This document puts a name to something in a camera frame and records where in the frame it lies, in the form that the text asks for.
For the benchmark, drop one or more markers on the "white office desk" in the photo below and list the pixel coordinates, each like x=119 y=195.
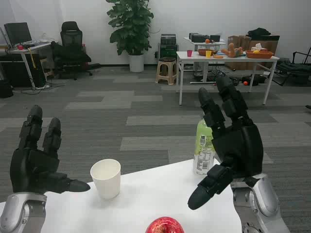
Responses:
x=24 y=51

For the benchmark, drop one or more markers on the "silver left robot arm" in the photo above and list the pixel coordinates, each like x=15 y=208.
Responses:
x=14 y=213

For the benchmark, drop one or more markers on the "small white table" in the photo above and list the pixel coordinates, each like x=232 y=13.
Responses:
x=206 y=43

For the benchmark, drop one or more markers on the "white paper cup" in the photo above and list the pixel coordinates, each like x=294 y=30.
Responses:
x=107 y=179

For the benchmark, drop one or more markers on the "black computer monitor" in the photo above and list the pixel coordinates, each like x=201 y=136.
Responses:
x=18 y=32

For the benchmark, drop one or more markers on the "orange plush toy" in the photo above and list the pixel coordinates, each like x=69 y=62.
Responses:
x=232 y=51

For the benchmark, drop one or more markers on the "yellow plastic cup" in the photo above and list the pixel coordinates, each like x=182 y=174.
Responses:
x=208 y=54

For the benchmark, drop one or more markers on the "white plant pot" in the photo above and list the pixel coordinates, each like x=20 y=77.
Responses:
x=136 y=63

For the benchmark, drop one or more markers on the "black fabric bag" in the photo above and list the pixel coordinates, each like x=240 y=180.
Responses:
x=258 y=32

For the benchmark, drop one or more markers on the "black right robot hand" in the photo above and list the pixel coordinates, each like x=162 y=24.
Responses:
x=243 y=150

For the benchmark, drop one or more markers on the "orange woven basket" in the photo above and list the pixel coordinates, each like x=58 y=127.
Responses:
x=259 y=55

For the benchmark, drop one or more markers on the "red apple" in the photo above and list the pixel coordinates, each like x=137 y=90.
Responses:
x=165 y=225

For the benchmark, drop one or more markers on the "black office chair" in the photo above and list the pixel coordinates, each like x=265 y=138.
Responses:
x=69 y=48

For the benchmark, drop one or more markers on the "black equipment boxes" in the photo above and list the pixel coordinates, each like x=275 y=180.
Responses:
x=199 y=37

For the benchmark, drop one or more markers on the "white tissue box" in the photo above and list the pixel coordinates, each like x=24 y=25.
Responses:
x=259 y=47

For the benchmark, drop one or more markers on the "black floor bag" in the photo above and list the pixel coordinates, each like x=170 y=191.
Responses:
x=257 y=80

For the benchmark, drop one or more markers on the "black folding chair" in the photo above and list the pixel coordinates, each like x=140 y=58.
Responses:
x=294 y=68

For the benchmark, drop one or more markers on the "small red desk object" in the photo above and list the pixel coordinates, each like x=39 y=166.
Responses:
x=20 y=47

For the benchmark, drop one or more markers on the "brown cardboard boxes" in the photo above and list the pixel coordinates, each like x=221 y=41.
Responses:
x=267 y=44

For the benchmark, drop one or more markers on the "beige plastic stool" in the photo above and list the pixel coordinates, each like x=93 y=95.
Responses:
x=167 y=70

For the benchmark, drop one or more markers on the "brown woven basket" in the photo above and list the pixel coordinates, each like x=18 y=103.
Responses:
x=202 y=52

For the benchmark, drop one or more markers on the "white folding table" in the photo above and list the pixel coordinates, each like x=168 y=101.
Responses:
x=230 y=59

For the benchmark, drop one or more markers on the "pink plastic cup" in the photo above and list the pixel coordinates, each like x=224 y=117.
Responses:
x=189 y=53

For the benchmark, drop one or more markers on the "large green leafy plant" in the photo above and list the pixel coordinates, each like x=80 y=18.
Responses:
x=131 y=26

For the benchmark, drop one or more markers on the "black green equipment stack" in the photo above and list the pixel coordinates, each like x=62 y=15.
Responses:
x=168 y=47

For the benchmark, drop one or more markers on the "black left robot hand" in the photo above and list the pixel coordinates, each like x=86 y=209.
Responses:
x=34 y=165

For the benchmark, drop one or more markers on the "black waste bin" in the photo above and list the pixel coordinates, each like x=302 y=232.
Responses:
x=5 y=89

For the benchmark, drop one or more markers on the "green label water bottle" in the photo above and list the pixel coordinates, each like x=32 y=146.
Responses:
x=202 y=145

